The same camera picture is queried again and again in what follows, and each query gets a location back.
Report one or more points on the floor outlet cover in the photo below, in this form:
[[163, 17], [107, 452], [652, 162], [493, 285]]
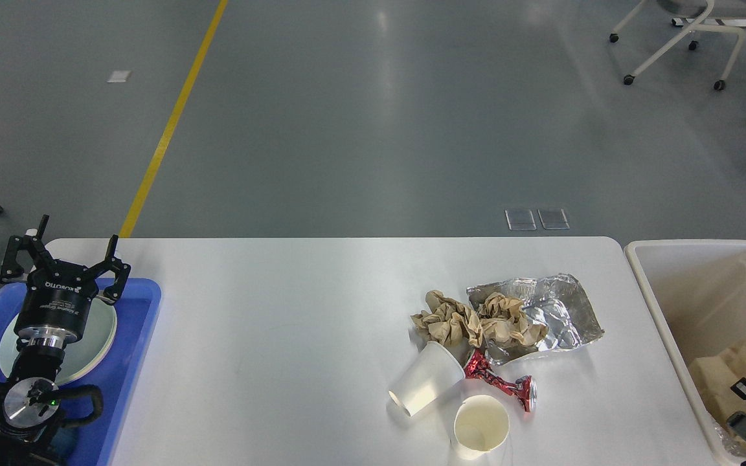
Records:
[[553, 219], [521, 219]]

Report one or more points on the light green plate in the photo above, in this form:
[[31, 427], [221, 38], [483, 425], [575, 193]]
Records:
[[81, 357]]

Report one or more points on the red foil wrapper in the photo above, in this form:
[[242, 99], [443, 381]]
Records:
[[524, 389]]

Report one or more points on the floor outlet cover right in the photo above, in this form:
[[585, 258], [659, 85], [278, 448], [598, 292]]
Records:
[[553, 219]]

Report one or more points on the brown paper bag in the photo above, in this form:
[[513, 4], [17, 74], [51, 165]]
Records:
[[713, 377]]

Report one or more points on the brown paper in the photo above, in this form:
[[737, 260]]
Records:
[[504, 323], [448, 322]]

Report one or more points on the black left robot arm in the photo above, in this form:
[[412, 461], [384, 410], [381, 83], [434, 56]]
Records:
[[34, 408]]

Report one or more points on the silver foil bag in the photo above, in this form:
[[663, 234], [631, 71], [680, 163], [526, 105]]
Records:
[[557, 302]]

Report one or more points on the white plastic bin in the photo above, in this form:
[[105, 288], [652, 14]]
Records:
[[695, 290]]

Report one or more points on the tipped white paper cup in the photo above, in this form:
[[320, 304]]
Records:
[[431, 375]]

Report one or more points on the clear plastic wrap in bin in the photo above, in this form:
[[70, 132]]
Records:
[[732, 445]]

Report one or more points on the blue plastic tray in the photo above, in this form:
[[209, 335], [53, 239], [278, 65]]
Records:
[[116, 375]]

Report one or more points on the upright white paper cup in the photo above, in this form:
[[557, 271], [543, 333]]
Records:
[[481, 425]]

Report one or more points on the floor outlet cover left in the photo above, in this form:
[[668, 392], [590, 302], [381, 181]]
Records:
[[521, 219]]

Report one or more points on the white office chair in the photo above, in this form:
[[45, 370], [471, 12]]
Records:
[[700, 16]]

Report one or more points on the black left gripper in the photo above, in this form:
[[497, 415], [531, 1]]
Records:
[[56, 310]]

